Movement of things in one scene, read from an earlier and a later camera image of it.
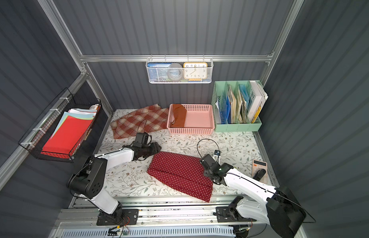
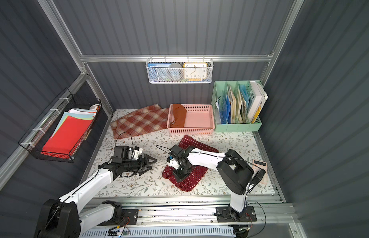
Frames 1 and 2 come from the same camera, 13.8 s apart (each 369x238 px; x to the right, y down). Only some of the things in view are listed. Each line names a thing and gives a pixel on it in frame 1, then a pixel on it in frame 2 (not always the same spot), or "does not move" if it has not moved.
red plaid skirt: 151,118 does not move
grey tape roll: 175,72 does not move
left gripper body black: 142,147 to 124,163
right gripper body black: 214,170 to 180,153
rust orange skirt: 179,113 does not move
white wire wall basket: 179,70 does not move
